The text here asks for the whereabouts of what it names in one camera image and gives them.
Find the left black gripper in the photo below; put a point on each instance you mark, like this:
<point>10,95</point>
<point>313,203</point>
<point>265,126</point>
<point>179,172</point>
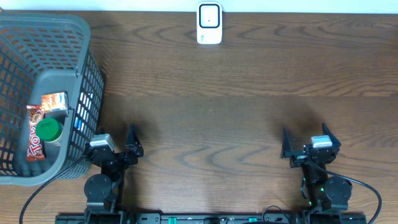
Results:
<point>132,143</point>

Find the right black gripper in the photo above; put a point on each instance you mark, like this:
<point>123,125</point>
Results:
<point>298,157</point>

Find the white Panadol box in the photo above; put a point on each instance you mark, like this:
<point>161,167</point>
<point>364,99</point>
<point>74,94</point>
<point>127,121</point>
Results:
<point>84,105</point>

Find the green lid white jar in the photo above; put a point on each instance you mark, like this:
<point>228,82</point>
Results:
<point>50,130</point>

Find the orange tissue pack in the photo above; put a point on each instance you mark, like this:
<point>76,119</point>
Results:
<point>54,102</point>

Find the red Top chocolate bar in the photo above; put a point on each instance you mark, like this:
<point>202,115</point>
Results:
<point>35,150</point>

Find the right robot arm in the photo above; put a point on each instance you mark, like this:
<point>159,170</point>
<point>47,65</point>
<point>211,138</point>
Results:
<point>328,196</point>

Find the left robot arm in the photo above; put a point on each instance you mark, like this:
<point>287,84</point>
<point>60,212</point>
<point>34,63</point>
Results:
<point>104,190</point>

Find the white barcode scanner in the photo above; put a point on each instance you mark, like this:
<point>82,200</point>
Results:
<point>209,23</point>

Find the grey plastic shopping basket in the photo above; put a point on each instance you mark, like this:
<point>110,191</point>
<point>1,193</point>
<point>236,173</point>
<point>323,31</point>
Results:
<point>43,54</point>

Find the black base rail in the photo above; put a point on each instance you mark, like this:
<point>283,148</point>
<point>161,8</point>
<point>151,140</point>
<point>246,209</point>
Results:
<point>156,218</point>

